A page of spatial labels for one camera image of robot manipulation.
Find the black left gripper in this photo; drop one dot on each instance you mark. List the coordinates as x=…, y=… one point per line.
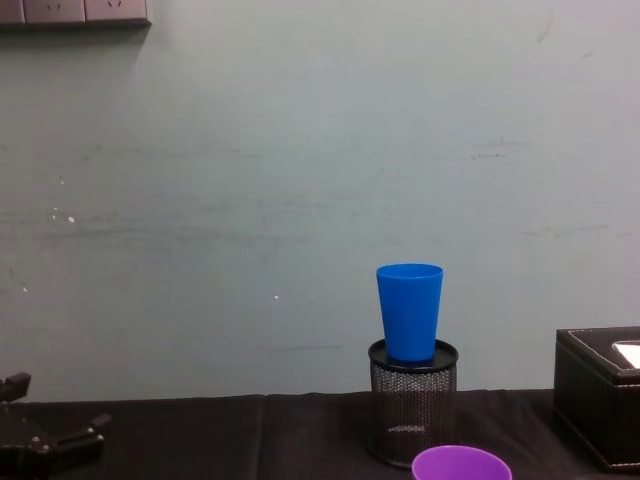
x=20, y=465

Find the black table cloth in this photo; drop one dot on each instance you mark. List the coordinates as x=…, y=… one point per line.
x=225, y=440

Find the black mesh pen holder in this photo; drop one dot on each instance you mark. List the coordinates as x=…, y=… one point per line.
x=412, y=405

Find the blue plastic cup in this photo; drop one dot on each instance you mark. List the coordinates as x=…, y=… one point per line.
x=409, y=315

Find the purple plastic cup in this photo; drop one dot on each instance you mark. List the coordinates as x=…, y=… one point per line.
x=460, y=465

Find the black leather tissue box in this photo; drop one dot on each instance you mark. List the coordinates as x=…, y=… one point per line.
x=595, y=400

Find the white tissue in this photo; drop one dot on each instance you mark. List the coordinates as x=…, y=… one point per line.
x=630, y=352

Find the dark wall socket trunking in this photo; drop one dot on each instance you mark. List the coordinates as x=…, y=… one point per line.
x=75, y=26

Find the grey wall socket plate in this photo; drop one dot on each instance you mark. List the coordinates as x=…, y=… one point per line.
x=116, y=9
x=54, y=10

